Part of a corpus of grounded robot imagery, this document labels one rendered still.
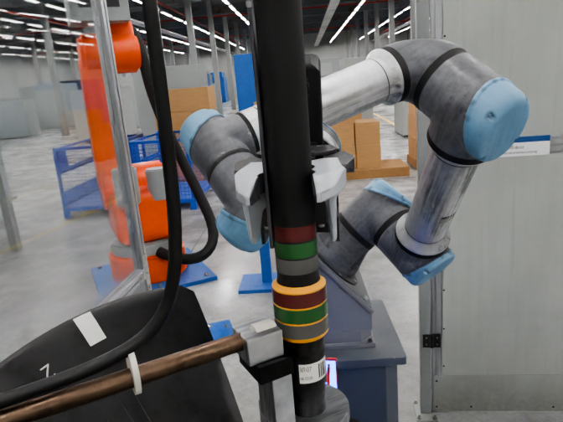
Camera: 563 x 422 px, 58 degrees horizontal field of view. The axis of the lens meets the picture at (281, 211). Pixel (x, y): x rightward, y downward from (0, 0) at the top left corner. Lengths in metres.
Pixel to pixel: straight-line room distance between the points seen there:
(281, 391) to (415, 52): 0.60
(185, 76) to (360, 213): 9.95
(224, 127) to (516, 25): 1.70
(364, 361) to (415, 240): 0.31
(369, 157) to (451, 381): 5.80
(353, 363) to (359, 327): 0.08
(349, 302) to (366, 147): 6.91
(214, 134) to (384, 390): 0.78
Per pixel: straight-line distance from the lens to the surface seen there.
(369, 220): 1.17
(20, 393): 0.37
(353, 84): 0.81
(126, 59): 4.38
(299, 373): 0.42
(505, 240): 2.38
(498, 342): 2.58
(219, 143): 0.70
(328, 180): 0.35
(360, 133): 8.00
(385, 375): 1.25
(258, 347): 0.39
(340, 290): 1.18
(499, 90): 0.82
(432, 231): 1.04
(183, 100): 8.45
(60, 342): 0.51
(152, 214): 4.32
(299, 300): 0.39
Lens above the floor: 1.63
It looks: 15 degrees down
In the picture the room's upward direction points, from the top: 5 degrees counter-clockwise
